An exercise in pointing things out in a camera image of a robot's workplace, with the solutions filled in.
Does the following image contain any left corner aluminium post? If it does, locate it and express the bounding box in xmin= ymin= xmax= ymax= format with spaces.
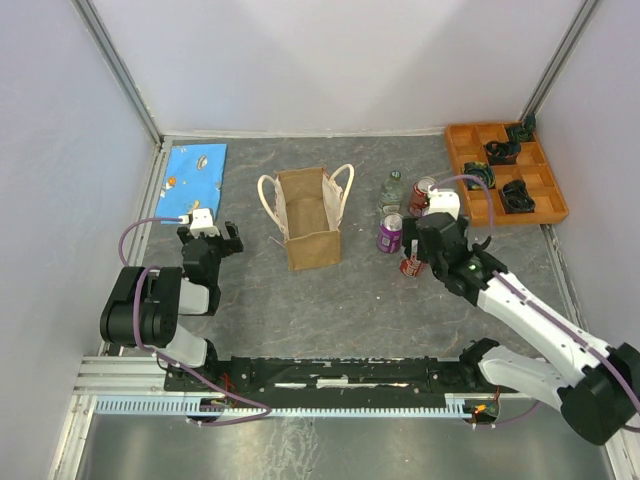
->
xmin=71 ymin=0 xmax=163 ymax=145

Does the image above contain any blue patterned cloth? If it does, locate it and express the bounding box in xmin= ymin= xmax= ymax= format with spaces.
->
xmin=155 ymin=143 xmax=227 ymax=218

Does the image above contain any aluminium frame rail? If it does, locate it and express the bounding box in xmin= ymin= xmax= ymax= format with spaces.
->
xmin=72 ymin=355 xmax=174 ymax=397

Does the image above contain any red soda can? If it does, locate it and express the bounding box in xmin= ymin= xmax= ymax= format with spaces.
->
xmin=400 ymin=253 xmax=424 ymax=278

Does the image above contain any silver soda can front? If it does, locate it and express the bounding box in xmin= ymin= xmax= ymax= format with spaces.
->
xmin=408 ymin=176 xmax=436 ymax=218

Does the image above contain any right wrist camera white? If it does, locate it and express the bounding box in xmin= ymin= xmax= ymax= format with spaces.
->
xmin=422 ymin=189 xmax=461 ymax=219

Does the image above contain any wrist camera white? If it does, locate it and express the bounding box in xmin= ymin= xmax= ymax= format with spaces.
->
xmin=180 ymin=208 xmax=220 ymax=238
xmin=422 ymin=189 xmax=461 ymax=219

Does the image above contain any rolled black sock upper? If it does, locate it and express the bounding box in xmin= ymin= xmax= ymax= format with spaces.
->
xmin=484 ymin=140 xmax=521 ymax=165

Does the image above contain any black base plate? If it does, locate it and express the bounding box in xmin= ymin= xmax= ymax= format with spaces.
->
xmin=196 ymin=356 xmax=513 ymax=413

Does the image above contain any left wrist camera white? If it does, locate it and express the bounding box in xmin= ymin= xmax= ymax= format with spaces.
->
xmin=180 ymin=208 xmax=220 ymax=238

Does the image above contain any corner aluminium post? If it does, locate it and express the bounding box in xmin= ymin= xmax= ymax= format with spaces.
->
xmin=519 ymin=0 xmax=602 ymax=120
xmin=71 ymin=0 xmax=163 ymax=145

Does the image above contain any rolled black sock lower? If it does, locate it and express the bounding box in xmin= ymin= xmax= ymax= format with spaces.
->
xmin=500 ymin=179 xmax=536 ymax=214

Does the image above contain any orange compartment tray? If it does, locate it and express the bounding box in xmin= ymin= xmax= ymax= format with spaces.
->
xmin=445 ymin=122 xmax=569 ymax=226

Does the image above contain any purple soda can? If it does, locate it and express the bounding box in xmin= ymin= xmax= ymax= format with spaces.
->
xmin=377 ymin=213 xmax=403 ymax=254

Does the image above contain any rolled green blue sock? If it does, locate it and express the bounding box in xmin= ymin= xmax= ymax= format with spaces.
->
xmin=463 ymin=161 xmax=496 ymax=191

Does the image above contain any brown paper bag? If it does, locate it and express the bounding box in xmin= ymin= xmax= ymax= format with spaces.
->
xmin=257 ymin=163 xmax=355 ymax=271

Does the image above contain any rolled sock corner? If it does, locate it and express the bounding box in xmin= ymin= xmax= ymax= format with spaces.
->
xmin=505 ymin=113 xmax=536 ymax=143

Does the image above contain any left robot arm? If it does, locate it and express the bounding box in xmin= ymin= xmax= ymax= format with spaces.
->
xmin=100 ymin=221 xmax=244 ymax=390

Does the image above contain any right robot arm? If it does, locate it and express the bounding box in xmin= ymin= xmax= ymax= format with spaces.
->
xmin=402 ymin=213 xmax=639 ymax=446

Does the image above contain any right corner aluminium post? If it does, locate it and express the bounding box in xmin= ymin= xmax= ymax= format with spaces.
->
xmin=519 ymin=0 xmax=602 ymax=120

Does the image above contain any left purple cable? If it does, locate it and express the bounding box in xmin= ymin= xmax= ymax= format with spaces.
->
xmin=117 ymin=216 xmax=274 ymax=428

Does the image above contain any rolled black sock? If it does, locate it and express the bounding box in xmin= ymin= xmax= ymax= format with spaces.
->
xmin=484 ymin=140 xmax=521 ymax=165
xmin=500 ymin=179 xmax=536 ymax=214

